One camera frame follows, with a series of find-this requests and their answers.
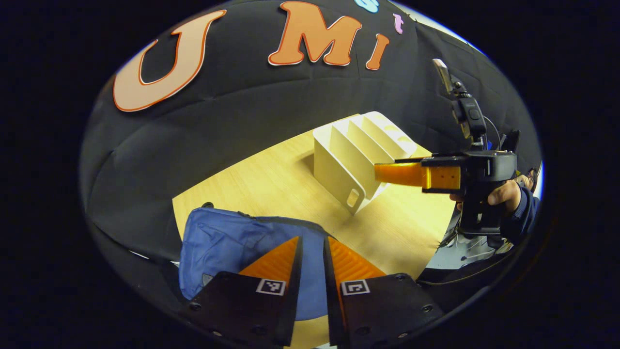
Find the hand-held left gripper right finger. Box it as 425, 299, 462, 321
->
324, 236, 444, 347

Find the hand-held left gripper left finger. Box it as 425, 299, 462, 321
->
179, 236, 303, 347

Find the white bookshelf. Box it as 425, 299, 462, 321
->
313, 111, 418, 215

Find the blue schoolbag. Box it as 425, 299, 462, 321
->
179, 207, 340, 321

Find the white background desk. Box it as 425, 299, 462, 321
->
426, 233, 514, 270

